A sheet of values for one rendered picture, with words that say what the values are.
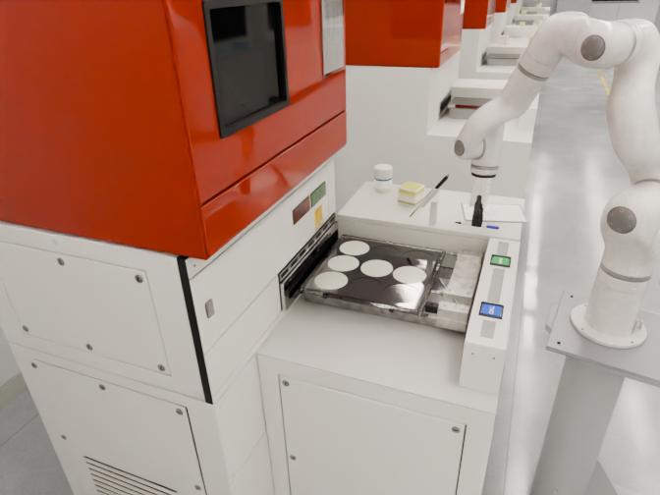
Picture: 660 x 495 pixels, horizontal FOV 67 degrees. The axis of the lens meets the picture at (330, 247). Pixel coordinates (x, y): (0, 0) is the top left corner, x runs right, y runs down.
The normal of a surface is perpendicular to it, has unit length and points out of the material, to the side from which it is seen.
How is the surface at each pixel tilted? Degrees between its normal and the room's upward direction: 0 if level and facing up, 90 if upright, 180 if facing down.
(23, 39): 90
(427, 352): 0
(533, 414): 0
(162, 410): 90
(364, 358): 0
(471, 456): 90
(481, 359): 90
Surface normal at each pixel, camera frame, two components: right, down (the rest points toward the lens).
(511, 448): -0.03, -0.88
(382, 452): -0.37, 0.45
